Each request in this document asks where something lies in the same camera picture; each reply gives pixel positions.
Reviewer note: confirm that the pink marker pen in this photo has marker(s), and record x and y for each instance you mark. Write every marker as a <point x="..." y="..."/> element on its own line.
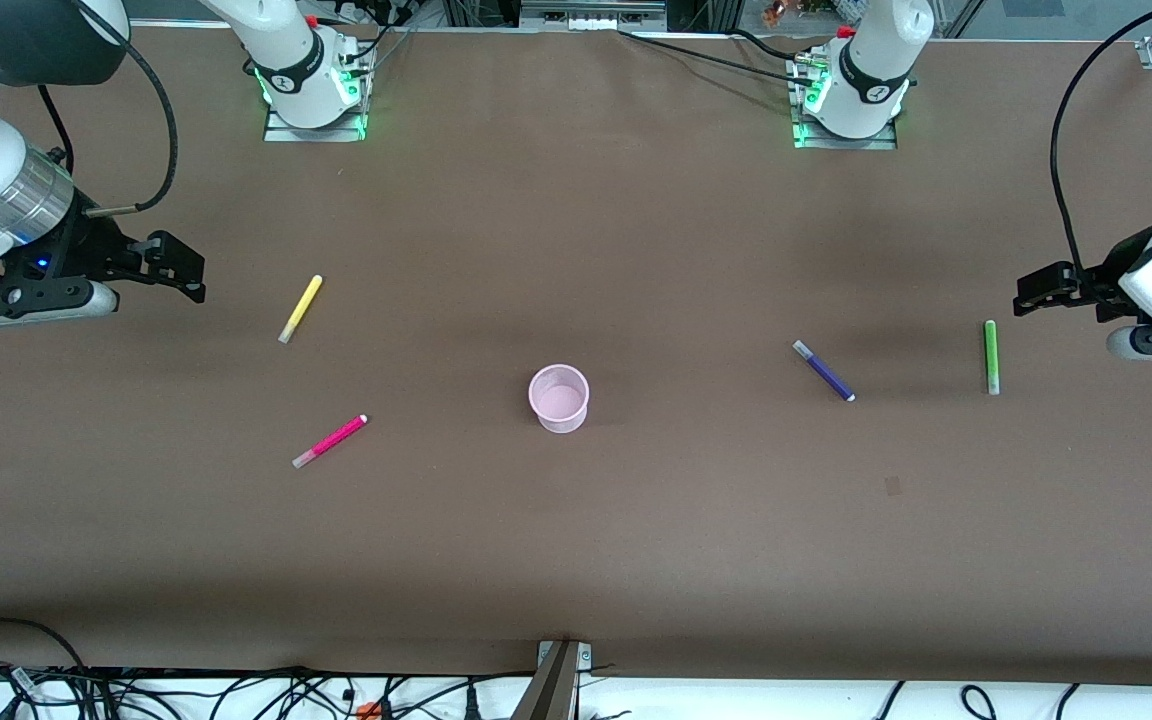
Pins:
<point x="331" y="440"/>

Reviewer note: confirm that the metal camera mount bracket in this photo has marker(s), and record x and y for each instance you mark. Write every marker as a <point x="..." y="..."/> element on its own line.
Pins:
<point x="554" y="680"/>

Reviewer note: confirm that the pink cup holder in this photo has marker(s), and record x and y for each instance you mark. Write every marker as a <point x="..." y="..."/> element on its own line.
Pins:
<point x="559" y="398"/>

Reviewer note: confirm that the purple marker pen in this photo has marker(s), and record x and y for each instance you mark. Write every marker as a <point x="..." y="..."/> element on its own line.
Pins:
<point x="824" y="371"/>

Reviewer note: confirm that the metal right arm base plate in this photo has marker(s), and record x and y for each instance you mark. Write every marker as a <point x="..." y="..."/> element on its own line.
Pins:
<point x="314" y="132"/>

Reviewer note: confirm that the green marker pen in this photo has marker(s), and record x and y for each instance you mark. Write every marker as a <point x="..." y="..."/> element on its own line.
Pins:
<point x="990" y="355"/>

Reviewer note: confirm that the yellow marker pen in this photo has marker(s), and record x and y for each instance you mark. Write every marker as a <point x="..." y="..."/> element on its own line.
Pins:
<point x="301" y="308"/>

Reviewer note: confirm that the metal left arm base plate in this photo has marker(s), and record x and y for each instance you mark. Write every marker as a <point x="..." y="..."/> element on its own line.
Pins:
<point x="841" y="142"/>

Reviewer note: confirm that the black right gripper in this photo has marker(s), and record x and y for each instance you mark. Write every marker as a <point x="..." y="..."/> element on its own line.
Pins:
<point x="86" y="248"/>

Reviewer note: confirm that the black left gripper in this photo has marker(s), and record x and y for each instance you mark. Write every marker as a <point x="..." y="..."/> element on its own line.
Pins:
<point x="1102" y="281"/>

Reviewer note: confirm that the grey electronics box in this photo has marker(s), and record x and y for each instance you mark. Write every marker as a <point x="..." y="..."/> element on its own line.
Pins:
<point x="591" y="12"/>

